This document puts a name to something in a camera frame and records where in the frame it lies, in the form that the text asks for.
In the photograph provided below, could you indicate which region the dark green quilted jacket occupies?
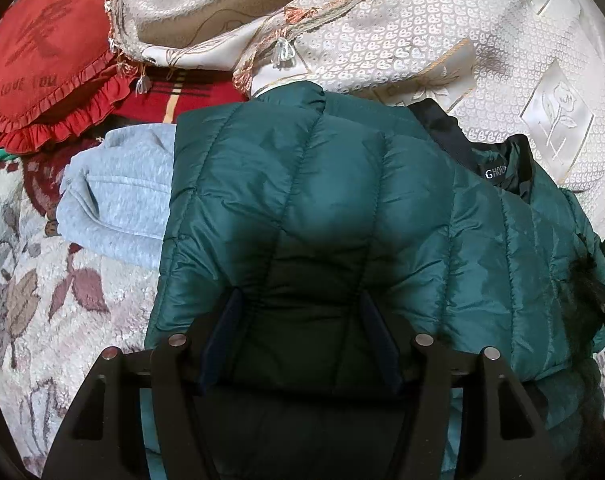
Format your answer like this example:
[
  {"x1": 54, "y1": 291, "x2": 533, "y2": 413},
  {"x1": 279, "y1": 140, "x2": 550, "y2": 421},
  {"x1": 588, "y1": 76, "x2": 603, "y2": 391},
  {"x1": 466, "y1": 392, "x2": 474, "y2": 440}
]
[{"x1": 145, "y1": 82, "x2": 605, "y2": 479}]

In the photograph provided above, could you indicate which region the floral red white blanket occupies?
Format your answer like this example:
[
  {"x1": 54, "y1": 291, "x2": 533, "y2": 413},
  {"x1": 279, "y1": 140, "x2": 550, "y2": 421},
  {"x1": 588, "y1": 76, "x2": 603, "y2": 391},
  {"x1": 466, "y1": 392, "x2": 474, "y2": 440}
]
[{"x1": 0, "y1": 66, "x2": 248, "y2": 476}]

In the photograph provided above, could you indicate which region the light blue knit sweater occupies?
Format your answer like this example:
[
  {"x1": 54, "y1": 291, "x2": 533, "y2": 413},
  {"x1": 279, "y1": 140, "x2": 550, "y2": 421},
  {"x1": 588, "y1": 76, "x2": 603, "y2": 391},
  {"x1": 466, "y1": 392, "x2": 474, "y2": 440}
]
[{"x1": 56, "y1": 124, "x2": 176, "y2": 270}]

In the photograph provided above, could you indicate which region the red heart ruffled pillow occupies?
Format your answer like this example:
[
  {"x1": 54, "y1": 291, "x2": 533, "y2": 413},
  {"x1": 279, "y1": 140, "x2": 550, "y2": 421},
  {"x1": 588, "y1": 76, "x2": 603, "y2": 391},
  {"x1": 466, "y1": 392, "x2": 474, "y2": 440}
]
[{"x1": 0, "y1": 0, "x2": 136, "y2": 155}]

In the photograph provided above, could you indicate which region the beige embroidered bedspread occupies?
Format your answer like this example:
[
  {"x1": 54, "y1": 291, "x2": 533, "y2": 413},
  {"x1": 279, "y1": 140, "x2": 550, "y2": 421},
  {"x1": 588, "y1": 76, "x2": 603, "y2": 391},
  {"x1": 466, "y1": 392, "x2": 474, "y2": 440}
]
[{"x1": 106, "y1": 0, "x2": 605, "y2": 236}]

